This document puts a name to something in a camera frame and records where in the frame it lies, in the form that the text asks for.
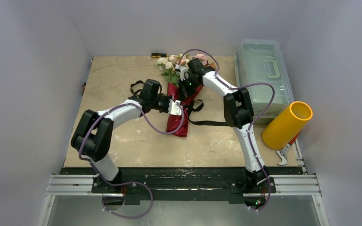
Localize red paper flower bouquet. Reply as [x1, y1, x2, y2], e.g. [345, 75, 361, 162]
[156, 53, 215, 138]

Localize black printed ribbon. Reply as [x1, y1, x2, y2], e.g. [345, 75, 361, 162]
[130, 80, 228, 127]

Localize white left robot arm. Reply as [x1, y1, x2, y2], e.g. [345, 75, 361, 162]
[70, 79, 179, 193]

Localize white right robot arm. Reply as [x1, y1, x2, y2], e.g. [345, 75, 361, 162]
[175, 59, 268, 192]

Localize yellow cylinder vase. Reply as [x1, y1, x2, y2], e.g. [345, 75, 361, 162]
[262, 101, 313, 150]

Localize yellow black screwdriver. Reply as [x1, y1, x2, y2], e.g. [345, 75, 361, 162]
[150, 52, 168, 58]

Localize clear plastic storage box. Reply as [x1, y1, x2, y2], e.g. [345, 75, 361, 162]
[234, 39, 294, 120]

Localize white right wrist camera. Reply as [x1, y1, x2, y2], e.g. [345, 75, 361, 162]
[174, 64, 189, 81]

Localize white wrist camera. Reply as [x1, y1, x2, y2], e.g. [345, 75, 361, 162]
[174, 64, 189, 81]
[168, 99, 183, 116]

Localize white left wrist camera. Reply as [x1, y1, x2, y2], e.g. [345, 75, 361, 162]
[168, 99, 183, 116]

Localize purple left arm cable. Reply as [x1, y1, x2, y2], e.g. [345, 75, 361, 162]
[78, 99, 185, 219]

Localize black table edge rail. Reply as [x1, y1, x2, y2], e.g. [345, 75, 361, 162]
[59, 167, 304, 207]

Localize red handled pliers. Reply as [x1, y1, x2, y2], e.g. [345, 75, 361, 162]
[276, 133, 299, 166]

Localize aluminium frame rail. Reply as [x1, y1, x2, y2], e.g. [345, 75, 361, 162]
[45, 175, 321, 196]

